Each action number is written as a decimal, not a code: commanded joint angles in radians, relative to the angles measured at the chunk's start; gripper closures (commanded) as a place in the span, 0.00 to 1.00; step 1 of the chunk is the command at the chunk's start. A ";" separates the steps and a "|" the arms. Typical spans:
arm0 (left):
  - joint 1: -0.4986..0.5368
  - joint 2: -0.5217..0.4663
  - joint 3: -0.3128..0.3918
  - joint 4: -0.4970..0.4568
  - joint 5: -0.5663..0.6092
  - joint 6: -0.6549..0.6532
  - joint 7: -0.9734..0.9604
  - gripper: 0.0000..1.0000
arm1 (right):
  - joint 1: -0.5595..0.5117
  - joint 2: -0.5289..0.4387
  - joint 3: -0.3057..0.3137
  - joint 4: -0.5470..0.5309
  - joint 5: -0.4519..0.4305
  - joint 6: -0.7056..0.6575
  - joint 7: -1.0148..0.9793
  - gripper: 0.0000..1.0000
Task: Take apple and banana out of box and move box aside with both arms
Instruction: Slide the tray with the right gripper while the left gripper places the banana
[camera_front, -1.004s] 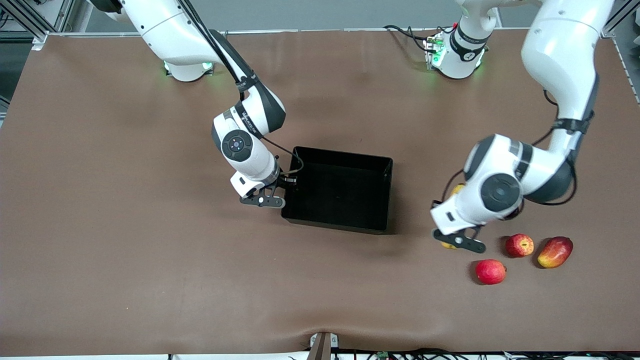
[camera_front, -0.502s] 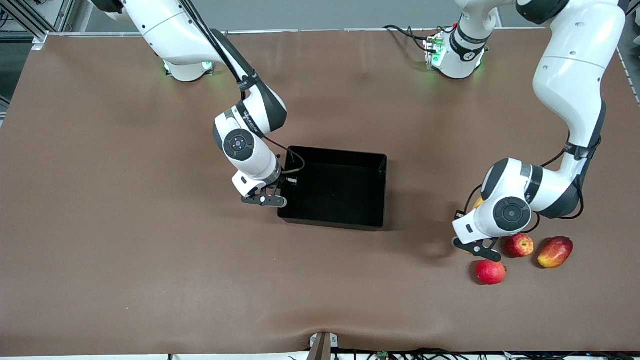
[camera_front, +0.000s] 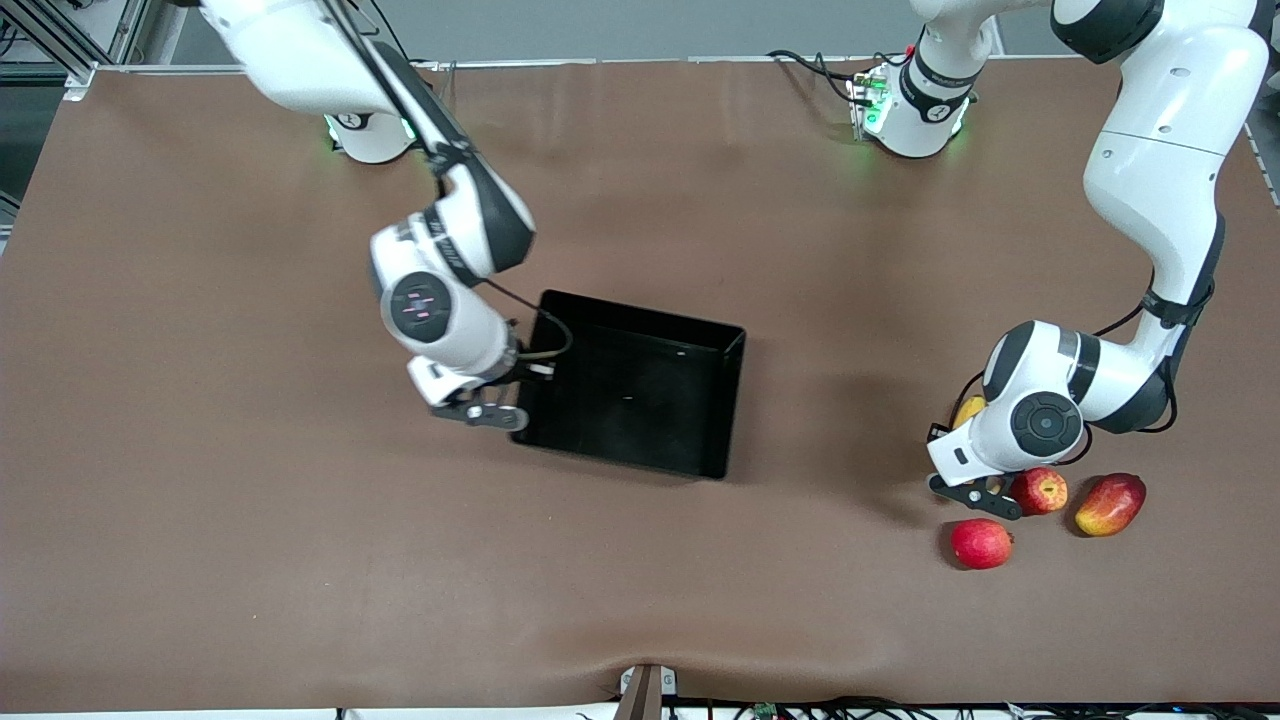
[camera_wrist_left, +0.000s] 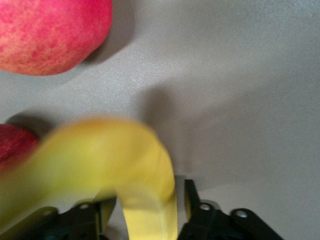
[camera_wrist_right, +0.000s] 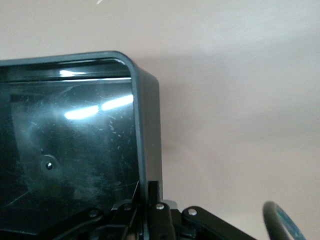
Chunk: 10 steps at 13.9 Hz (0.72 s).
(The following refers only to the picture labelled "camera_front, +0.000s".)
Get metal table edge bracket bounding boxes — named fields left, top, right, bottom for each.
left=618, top=662, right=679, bottom=720

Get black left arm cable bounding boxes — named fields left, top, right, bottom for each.
left=948, top=214, right=1228, bottom=469

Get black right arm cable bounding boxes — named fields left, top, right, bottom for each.
left=320, top=0, right=574, bottom=363

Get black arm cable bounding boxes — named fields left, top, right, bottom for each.
left=948, top=214, right=1228, bottom=469
left=320, top=0, right=574, bottom=363

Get aluminium table edge rail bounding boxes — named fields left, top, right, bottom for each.
left=1244, top=95, right=1280, bottom=208

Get black cables at arm base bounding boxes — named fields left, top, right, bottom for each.
left=767, top=47, right=903, bottom=103

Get red yellow mango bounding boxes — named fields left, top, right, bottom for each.
left=1074, top=472, right=1148, bottom=539

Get red pomegranate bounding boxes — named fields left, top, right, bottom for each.
left=949, top=517, right=1016, bottom=572

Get black rectangular plastic tray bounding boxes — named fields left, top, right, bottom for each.
left=510, top=289, right=748, bottom=482

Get aluminium frame with struts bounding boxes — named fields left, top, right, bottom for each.
left=0, top=0, right=153, bottom=103

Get yellow banana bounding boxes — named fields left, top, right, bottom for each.
left=952, top=395, right=1005, bottom=497

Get red yellow apple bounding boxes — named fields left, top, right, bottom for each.
left=1009, top=466, right=1070, bottom=517

